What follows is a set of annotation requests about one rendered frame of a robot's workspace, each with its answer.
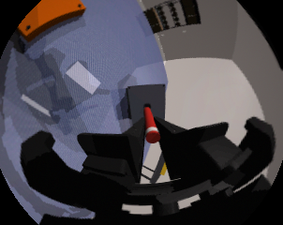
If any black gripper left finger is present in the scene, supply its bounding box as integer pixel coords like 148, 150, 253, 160
77, 117, 145, 184

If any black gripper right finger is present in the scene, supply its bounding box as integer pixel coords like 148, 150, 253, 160
153, 116, 229, 180

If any red peg with white band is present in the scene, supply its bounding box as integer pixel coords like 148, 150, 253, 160
144, 108, 160, 143

